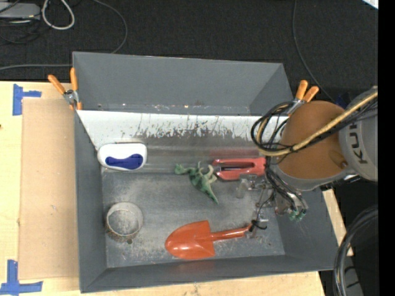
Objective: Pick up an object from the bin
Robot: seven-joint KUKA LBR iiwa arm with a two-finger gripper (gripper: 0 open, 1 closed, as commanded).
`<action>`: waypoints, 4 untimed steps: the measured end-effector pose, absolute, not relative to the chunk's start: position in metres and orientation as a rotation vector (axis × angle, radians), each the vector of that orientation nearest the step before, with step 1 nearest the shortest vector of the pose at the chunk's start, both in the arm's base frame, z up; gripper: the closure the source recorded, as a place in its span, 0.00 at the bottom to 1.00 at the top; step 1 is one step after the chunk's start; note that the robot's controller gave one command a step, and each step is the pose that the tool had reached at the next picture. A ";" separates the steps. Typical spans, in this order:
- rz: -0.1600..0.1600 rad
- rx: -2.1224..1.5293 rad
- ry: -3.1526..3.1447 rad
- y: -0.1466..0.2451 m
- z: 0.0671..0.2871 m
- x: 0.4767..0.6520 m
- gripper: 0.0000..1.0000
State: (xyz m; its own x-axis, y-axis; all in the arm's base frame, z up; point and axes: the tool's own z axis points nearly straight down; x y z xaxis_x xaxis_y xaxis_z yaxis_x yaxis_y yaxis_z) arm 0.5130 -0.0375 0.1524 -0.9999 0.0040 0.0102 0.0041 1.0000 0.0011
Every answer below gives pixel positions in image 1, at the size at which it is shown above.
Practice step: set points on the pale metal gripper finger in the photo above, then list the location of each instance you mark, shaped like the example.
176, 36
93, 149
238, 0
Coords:
242, 188
258, 220

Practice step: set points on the red metal clamp tool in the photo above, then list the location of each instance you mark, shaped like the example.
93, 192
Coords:
257, 166

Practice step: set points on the green toy dinosaur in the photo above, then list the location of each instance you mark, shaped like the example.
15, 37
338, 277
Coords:
202, 180

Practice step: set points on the grey metal bin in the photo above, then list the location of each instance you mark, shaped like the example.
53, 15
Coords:
172, 196

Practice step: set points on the orange toy shovel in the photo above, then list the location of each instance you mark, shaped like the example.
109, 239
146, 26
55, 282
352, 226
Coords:
191, 240

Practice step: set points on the white and blue oval case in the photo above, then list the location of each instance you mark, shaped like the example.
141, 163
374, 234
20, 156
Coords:
123, 156

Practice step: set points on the brown cardboard board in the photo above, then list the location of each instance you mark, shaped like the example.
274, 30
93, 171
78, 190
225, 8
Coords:
46, 190

